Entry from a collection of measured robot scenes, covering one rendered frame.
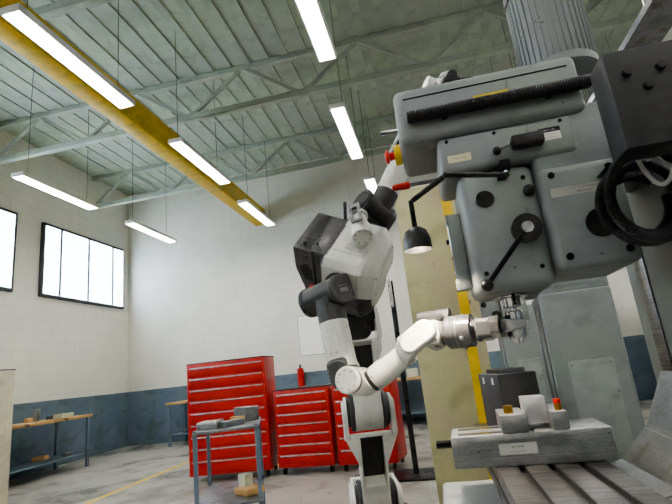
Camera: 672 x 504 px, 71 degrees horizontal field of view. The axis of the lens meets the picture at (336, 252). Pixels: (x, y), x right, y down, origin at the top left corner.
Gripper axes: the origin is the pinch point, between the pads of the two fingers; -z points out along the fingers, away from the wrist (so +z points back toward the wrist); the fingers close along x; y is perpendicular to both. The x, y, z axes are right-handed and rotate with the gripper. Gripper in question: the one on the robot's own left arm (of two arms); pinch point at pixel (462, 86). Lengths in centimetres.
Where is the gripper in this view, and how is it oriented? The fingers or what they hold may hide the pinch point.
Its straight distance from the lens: 154.8
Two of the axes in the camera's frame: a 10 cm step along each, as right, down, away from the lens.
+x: -9.9, 1.0, -0.4
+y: -0.8, -9.6, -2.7
